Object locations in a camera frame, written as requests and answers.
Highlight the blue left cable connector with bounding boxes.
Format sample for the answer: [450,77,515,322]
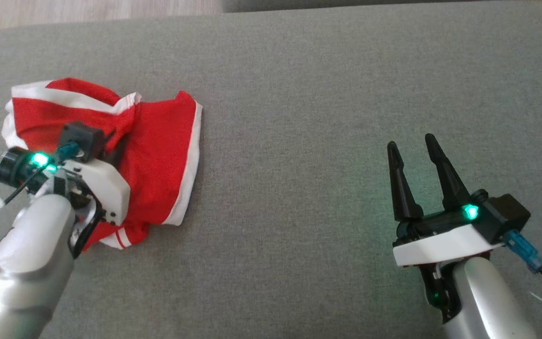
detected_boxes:
[56,143,80,160]

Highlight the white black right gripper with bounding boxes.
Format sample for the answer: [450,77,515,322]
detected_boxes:
[387,133,508,325]

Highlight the red shorts with white stripe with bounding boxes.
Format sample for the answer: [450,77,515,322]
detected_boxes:
[1,78,203,226]

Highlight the blue cable connector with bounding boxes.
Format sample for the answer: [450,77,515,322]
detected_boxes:
[56,143,80,160]
[503,229,542,274]

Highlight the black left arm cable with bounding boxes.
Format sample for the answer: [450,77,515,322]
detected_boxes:
[0,167,46,233]

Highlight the grey sofa back cushion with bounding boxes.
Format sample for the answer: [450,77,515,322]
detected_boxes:
[222,0,542,14]

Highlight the blue right cable connector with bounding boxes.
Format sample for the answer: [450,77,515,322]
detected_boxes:
[503,229,542,274]

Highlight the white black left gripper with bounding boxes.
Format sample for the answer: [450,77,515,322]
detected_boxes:
[40,133,131,257]

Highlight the grey sofa seat cushion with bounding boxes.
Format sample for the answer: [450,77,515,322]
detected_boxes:
[0,0,542,339]

